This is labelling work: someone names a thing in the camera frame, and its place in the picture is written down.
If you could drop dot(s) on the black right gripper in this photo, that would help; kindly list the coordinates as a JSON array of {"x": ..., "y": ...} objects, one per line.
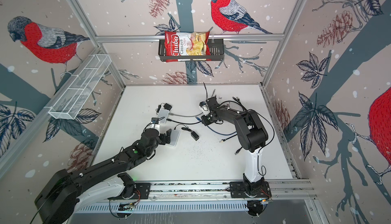
[{"x": 205, "y": 122}]

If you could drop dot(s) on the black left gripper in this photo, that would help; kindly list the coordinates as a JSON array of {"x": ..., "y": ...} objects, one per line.
[{"x": 164, "y": 140}]

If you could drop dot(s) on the black power adapter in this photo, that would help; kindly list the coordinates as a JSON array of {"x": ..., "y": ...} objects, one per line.
[{"x": 193, "y": 134}]

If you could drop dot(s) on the black adapter with cord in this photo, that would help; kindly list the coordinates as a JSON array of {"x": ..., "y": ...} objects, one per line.
[{"x": 165, "y": 106}]

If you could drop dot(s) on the black cable gold green plug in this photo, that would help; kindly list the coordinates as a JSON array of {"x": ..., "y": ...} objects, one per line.
[{"x": 241, "y": 149}]

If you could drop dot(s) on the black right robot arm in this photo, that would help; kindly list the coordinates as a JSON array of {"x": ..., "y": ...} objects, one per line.
[{"x": 251, "y": 132}]

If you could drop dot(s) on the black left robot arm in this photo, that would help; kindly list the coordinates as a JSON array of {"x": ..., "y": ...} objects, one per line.
[{"x": 66, "y": 193}]

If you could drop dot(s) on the red cassava chips bag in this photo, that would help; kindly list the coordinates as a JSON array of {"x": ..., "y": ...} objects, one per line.
[{"x": 179, "y": 44}]

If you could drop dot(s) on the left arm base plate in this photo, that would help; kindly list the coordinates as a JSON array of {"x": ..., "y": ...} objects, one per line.
[{"x": 139, "y": 191}]

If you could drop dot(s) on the black wire wall basket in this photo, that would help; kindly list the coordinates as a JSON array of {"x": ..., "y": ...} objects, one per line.
[{"x": 216, "y": 48}]

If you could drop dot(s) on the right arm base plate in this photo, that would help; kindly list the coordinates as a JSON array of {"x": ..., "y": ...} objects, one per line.
[{"x": 241, "y": 190}]

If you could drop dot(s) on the white mesh wall shelf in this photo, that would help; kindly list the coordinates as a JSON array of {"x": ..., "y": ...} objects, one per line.
[{"x": 82, "y": 83}]

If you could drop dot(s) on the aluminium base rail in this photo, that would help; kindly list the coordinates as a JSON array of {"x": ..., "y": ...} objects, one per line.
[{"x": 169, "y": 191}]

